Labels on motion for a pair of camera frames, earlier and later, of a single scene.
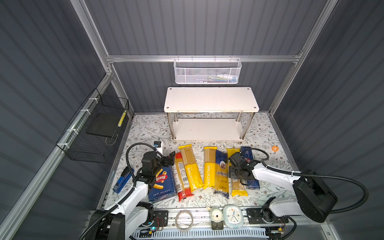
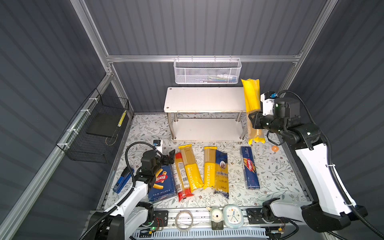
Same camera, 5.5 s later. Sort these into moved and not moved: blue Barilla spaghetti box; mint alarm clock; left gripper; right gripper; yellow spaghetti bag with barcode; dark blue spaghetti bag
Moved: yellow spaghetti bag with barcode; right gripper
Not moved: blue Barilla spaghetti box; left gripper; mint alarm clock; dark blue spaghetti bag
